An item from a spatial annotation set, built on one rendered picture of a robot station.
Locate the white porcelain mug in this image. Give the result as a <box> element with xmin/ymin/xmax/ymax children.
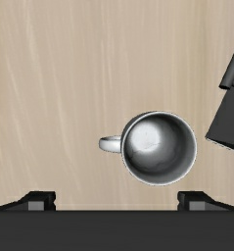
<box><xmin>98</xmin><ymin>110</ymin><xmax>198</xmax><ymax>187</ymax></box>

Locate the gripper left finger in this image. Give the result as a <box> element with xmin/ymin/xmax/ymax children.
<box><xmin>0</xmin><ymin>191</ymin><xmax>57</xmax><ymax>212</ymax></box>

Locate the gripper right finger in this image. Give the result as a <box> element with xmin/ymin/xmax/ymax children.
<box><xmin>177</xmin><ymin>191</ymin><xmax>234</xmax><ymax>212</ymax></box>

